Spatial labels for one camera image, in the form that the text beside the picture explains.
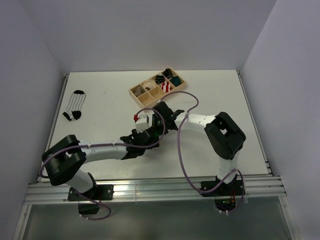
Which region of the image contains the wooden compartment tray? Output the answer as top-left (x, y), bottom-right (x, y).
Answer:
top-left (128, 67), bottom-right (187, 109)

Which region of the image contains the cream rolled sock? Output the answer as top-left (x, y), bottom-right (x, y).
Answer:
top-left (142, 79), bottom-right (157, 91)

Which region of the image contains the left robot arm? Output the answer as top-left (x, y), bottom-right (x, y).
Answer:
top-left (40, 127), bottom-right (166, 200)

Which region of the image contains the purple cable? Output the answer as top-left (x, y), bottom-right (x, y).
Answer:
top-left (39, 107), bottom-right (166, 221)
top-left (157, 91), bottom-right (247, 215)

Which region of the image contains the beige rolled sock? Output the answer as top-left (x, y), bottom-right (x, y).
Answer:
top-left (133, 85), bottom-right (144, 97)

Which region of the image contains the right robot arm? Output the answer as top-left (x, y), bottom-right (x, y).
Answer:
top-left (153, 101), bottom-right (246, 195)

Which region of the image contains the white black striped sock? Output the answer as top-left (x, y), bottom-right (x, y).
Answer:
top-left (62, 90), bottom-right (86, 122)

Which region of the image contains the red white striped rolled sock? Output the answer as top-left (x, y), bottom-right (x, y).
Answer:
top-left (160, 81), bottom-right (172, 94)

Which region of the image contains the dark green rolled sock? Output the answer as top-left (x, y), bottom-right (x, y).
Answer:
top-left (170, 75), bottom-right (181, 87)

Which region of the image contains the aluminium frame rail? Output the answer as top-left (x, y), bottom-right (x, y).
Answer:
top-left (23, 175), bottom-right (287, 205)

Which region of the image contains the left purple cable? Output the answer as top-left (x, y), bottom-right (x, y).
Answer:
top-left (39, 107), bottom-right (166, 221)

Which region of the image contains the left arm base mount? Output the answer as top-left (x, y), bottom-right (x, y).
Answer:
top-left (67, 184), bottom-right (114, 221)

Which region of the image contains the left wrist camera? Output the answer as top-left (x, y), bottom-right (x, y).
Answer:
top-left (133, 114), bottom-right (150, 133)

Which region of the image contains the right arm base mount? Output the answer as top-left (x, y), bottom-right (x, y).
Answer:
top-left (199, 179), bottom-right (247, 211)

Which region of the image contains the black white rolled sock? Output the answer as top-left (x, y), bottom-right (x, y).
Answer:
top-left (155, 74), bottom-right (166, 85)

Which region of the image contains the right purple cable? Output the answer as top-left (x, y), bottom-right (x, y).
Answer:
top-left (157, 91), bottom-right (247, 215)

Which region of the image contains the black striped rolled sock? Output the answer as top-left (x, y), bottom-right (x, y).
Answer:
top-left (162, 68), bottom-right (173, 80)

